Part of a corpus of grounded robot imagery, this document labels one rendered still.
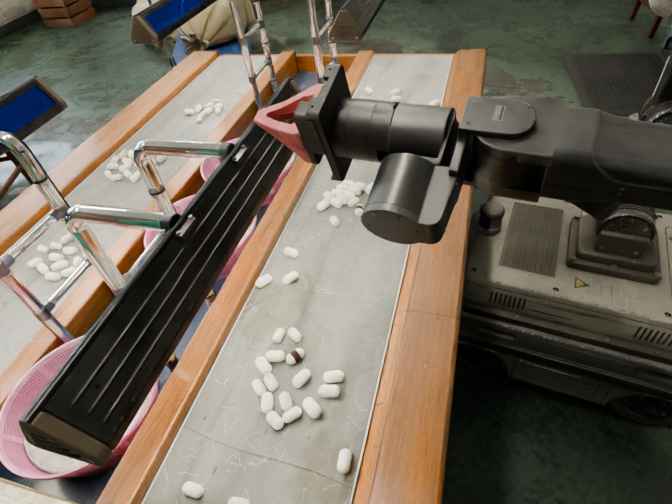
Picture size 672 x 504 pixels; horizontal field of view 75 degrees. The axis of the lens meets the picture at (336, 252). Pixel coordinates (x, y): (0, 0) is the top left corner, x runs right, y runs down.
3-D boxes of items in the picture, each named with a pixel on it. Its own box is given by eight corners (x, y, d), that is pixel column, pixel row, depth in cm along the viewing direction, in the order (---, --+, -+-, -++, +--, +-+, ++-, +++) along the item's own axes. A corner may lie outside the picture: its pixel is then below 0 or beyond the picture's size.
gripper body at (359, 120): (327, 181, 47) (392, 192, 45) (298, 114, 38) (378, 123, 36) (346, 134, 50) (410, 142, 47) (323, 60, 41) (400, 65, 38)
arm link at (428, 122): (465, 137, 43) (467, 94, 38) (448, 196, 41) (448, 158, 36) (397, 129, 45) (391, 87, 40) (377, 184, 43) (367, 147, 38)
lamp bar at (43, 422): (317, 116, 79) (311, 76, 74) (105, 470, 38) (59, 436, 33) (276, 114, 81) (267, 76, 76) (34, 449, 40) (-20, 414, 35)
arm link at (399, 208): (524, 166, 42) (539, 101, 35) (499, 273, 38) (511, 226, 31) (403, 150, 46) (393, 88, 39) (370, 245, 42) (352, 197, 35)
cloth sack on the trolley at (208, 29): (261, 22, 384) (251, -28, 357) (229, 56, 334) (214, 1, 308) (204, 24, 397) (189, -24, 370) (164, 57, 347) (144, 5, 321)
